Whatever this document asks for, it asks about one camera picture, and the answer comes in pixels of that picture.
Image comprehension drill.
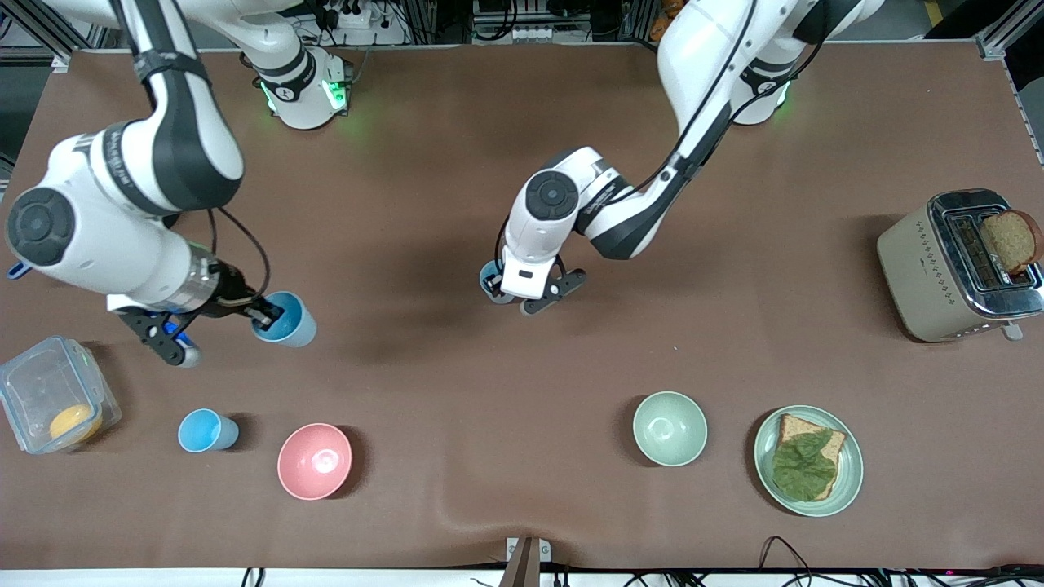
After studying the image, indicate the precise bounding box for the blue cup with white filling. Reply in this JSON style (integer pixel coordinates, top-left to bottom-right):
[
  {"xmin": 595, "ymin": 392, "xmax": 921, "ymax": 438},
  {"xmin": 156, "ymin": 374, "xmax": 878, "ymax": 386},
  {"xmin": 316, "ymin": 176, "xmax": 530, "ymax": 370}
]
[{"xmin": 479, "ymin": 259, "xmax": 516, "ymax": 306}]

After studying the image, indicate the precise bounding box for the blue plastic cup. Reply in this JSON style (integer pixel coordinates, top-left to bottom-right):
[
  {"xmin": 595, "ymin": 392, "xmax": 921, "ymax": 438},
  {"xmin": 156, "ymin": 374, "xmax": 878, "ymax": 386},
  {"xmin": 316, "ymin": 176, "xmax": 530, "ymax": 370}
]
[
  {"xmin": 251, "ymin": 291, "xmax": 317, "ymax": 350},
  {"xmin": 178, "ymin": 408, "xmax": 240, "ymax": 453}
]

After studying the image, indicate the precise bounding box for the orange round food item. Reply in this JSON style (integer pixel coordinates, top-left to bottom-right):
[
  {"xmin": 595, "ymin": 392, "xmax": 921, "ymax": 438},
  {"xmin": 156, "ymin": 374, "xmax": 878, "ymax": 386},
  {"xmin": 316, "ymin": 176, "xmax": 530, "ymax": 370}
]
[{"xmin": 49, "ymin": 404, "xmax": 104, "ymax": 446}]

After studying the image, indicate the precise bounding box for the clear plastic storage box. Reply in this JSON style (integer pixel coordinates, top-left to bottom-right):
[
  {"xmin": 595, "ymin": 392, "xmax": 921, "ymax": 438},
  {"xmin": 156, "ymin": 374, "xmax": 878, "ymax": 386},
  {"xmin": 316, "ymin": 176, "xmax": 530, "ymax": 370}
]
[{"xmin": 0, "ymin": 335, "xmax": 123, "ymax": 455}]

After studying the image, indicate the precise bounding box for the pink bowl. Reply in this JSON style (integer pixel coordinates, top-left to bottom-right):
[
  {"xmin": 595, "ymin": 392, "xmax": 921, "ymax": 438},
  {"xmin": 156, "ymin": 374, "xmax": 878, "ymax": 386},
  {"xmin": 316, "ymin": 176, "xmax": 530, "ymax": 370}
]
[{"xmin": 277, "ymin": 422, "xmax": 353, "ymax": 501}]

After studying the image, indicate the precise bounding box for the pale green bowl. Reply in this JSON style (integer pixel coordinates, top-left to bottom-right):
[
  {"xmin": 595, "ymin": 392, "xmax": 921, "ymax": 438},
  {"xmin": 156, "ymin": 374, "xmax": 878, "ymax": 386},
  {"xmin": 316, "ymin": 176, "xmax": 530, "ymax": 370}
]
[{"xmin": 633, "ymin": 391, "xmax": 708, "ymax": 467}]

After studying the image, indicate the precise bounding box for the brown bread slice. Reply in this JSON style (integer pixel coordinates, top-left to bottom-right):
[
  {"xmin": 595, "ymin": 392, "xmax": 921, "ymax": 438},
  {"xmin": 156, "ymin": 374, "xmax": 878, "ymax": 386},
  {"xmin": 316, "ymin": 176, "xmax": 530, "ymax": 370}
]
[{"xmin": 771, "ymin": 413, "xmax": 847, "ymax": 501}]

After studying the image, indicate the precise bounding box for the bag of orange buns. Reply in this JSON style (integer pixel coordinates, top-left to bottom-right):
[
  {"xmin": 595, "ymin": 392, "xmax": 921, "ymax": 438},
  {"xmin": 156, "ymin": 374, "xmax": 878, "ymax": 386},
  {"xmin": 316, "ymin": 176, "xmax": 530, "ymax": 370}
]
[{"xmin": 650, "ymin": 0, "xmax": 682, "ymax": 43}]

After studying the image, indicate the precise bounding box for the white power strip with plugs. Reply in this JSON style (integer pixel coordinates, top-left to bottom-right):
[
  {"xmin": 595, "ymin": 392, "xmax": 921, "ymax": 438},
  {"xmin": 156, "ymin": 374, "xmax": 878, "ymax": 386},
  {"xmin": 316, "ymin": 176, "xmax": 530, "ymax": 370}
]
[{"xmin": 321, "ymin": 0, "xmax": 374, "ymax": 30}]

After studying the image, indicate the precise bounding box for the green lettuce leaf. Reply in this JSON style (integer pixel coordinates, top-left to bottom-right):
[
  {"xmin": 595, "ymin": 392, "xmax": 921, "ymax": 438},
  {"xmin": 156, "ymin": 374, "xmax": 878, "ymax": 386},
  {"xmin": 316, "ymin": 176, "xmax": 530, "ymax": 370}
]
[{"xmin": 772, "ymin": 430, "xmax": 838, "ymax": 501}]

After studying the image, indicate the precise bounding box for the pale green plate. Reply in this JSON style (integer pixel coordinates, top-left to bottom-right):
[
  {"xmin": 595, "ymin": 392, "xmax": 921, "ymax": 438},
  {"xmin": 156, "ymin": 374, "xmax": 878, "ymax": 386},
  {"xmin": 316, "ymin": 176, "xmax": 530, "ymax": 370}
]
[{"xmin": 754, "ymin": 405, "xmax": 864, "ymax": 518}]

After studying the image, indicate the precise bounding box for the beige steel toaster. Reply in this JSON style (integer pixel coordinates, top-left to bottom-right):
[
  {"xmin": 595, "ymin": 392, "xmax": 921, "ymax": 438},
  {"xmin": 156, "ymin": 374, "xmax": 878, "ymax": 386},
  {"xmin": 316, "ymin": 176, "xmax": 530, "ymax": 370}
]
[{"xmin": 877, "ymin": 188, "xmax": 1044, "ymax": 343}]

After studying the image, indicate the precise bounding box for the brown toast slice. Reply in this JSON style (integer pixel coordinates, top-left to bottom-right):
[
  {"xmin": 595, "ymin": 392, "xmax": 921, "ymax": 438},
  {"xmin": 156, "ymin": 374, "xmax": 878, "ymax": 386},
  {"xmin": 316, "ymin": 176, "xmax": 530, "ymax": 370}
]
[{"xmin": 979, "ymin": 210, "xmax": 1044, "ymax": 276}]

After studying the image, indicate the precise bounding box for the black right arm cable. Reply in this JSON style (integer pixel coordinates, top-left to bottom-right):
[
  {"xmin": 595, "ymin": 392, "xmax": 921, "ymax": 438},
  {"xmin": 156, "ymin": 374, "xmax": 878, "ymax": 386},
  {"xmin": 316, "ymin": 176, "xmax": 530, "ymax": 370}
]
[{"xmin": 208, "ymin": 205, "xmax": 272, "ymax": 304}]

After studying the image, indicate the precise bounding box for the metal stand bracket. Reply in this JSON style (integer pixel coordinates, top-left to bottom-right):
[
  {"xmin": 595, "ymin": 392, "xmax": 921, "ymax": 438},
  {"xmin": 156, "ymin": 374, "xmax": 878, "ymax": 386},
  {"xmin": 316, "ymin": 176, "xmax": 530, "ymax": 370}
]
[{"xmin": 499, "ymin": 536, "xmax": 552, "ymax": 587}]

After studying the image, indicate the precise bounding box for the thin black floor cable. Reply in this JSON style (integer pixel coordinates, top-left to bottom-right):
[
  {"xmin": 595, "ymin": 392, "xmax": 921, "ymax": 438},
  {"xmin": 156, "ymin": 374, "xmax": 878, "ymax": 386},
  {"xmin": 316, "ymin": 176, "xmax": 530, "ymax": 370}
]
[{"xmin": 759, "ymin": 535, "xmax": 826, "ymax": 585}]

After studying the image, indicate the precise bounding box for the aluminium frame rail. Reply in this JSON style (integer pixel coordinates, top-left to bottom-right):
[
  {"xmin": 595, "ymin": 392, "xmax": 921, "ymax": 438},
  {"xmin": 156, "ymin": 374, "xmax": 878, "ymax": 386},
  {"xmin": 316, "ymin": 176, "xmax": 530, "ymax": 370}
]
[{"xmin": 975, "ymin": 0, "xmax": 1030, "ymax": 117}]

